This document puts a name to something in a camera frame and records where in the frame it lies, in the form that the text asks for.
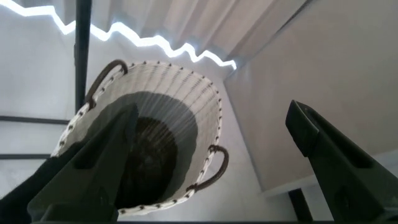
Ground white laundry basket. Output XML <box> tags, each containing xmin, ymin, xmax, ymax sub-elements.
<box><xmin>51</xmin><ymin>58</ymin><xmax>230</xmax><ymax>217</ymax></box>

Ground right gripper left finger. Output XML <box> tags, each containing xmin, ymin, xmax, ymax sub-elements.
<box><xmin>27</xmin><ymin>101</ymin><xmax>140</xmax><ymax>222</ymax></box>

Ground black garment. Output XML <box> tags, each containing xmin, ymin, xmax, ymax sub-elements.
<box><xmin>0</xmin><ymin>136</ymin><xmax>94</xmax><ymax>222</ymax></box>

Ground white curtain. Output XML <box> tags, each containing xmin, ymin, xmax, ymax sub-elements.
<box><xmin>12</xmin><ymin>0</ymin><xmax>308</xmax><ymax>71</ymax></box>

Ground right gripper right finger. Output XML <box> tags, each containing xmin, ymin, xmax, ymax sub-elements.
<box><xmin>285</xmin><ymin>99</ymin><xmax>398</xmax><ymax>222</ymax></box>

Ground black clothes rack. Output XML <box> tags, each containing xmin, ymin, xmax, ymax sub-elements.
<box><xmin>0</xmin><ymin>0</ymin><xmax>93</xmax><ymax>160</ymax></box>

